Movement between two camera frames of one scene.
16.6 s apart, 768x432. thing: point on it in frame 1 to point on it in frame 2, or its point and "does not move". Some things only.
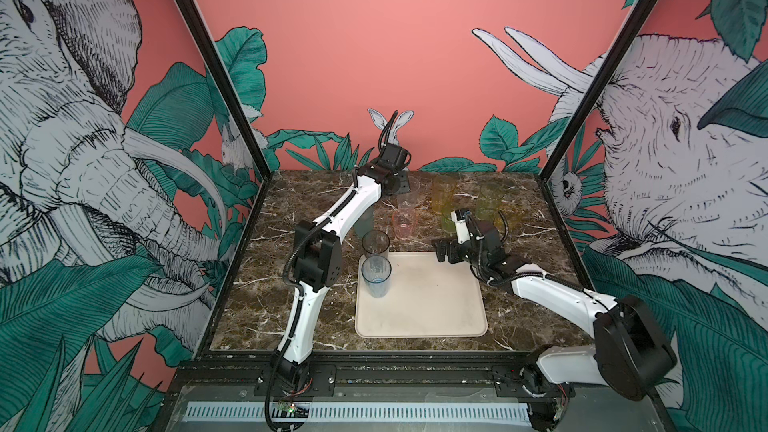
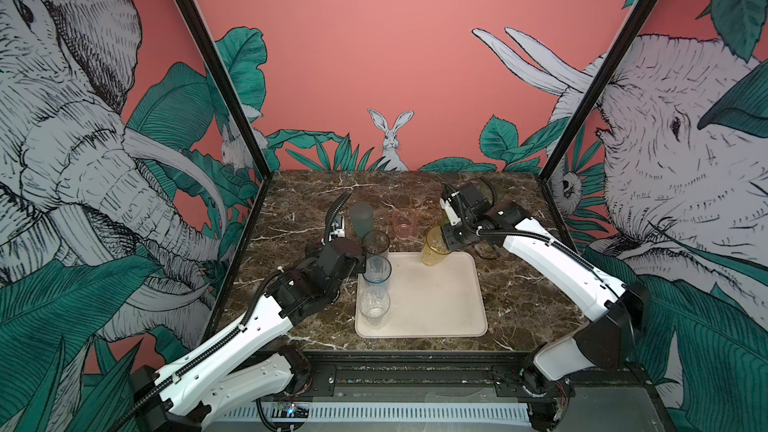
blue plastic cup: (376, 271) does not move
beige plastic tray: (428, 298) does not move
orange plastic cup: (442, 193) to (435, 250)
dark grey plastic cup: (375, 243) does not move
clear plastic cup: (408, 202) to (374, 302)
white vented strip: (362, 412) does not move
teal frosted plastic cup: (365, 222) does not move
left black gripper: (404, 181) to (313, 254)
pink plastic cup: (404, 223) does not move
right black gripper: (442, 252) to (447, 229)
